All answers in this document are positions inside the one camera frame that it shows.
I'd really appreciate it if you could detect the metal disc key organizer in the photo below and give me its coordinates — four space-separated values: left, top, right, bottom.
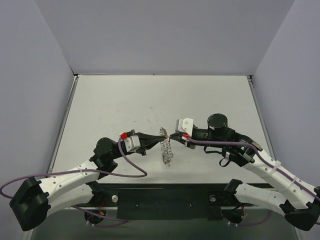
159 127 174 167

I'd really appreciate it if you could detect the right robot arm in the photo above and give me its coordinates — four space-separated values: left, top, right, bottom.
169 113 320 231

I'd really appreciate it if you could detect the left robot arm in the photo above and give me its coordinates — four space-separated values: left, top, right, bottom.
9 131 166 232

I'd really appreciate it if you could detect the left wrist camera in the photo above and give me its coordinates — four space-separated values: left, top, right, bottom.
119 129 141 153

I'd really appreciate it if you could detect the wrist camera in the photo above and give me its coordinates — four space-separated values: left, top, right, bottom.
119 129 141 153
175 118 194 141

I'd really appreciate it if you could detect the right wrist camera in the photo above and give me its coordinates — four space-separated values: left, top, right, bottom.
175 118 194 141

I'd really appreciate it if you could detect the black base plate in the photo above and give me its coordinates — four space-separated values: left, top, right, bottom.
80 183 241 220

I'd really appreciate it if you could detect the aluminium table edge rail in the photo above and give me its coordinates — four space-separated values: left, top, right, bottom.
246 75 261 117

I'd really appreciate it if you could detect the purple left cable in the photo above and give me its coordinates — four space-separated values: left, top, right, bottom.
0 138 148 228

